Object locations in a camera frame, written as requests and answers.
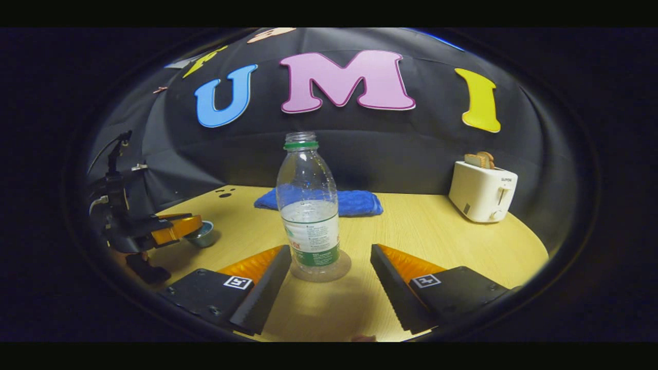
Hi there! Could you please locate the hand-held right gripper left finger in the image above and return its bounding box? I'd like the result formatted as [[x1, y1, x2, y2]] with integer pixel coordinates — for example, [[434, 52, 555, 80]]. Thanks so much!
[[158, 245, 293, 336]]

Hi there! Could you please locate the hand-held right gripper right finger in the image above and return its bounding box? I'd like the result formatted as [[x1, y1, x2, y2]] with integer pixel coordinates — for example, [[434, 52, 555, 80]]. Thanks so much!
[[370, 244, 521, 335]]

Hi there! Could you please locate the teacup with white inside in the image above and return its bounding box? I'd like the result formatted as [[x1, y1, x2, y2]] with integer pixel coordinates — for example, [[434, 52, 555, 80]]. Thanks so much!
[[184, 220, 217, 249]]

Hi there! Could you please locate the round brown coaster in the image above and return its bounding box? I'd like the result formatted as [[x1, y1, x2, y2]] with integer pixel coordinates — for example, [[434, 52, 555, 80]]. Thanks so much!
[[289, 250, 352, 283]]

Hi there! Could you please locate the clear plastic water bottle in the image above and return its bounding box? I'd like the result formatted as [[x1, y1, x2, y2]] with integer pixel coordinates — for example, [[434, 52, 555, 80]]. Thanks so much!
[[276, 131, 341, 274]]

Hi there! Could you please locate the blue towel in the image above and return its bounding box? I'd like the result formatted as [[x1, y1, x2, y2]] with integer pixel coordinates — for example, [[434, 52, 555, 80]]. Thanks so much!
[[254, 186, 384, 217]]

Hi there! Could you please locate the white toaster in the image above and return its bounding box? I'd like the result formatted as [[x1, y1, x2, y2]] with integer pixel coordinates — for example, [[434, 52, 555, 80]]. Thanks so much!
[[448, 160, 519, 224]]

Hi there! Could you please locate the black backdrop cloth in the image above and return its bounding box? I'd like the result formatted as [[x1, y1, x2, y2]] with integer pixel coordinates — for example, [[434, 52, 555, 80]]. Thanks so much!
[[87, 28, 574, 242]]

